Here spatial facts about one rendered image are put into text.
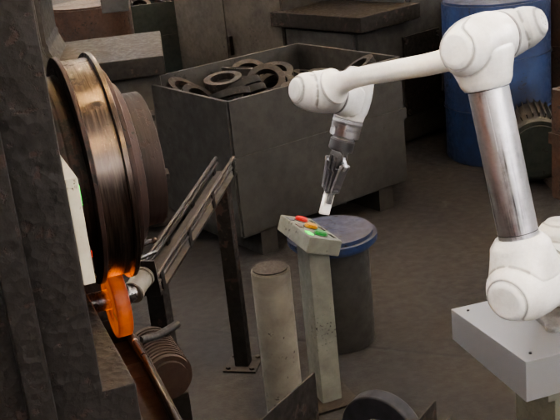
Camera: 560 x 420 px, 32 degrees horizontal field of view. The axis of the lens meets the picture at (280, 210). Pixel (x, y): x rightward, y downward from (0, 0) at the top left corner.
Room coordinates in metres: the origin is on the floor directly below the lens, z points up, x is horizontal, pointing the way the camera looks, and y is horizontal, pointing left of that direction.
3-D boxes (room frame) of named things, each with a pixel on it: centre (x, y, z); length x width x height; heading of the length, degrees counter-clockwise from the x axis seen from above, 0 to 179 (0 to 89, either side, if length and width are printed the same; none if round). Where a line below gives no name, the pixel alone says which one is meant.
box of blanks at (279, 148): (4.67, -0.01, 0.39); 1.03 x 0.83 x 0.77; 125
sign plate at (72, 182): (1.57, 0.36, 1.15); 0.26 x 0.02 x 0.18; 20
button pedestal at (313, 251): (2.81, -0.09, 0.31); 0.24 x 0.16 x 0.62; 20
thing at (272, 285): (2.72, 0.05, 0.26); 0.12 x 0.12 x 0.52
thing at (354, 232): (3.22, -0.17, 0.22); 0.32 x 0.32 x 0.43
